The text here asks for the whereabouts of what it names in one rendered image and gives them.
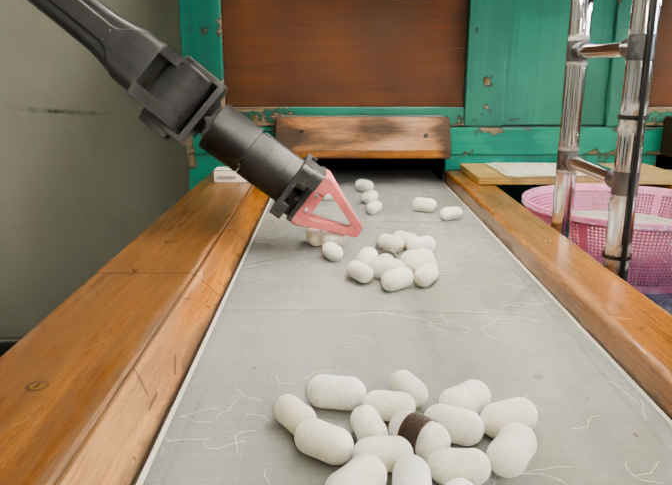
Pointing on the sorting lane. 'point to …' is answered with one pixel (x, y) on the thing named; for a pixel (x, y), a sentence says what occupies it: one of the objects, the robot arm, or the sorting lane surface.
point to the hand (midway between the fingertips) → (354, 228)
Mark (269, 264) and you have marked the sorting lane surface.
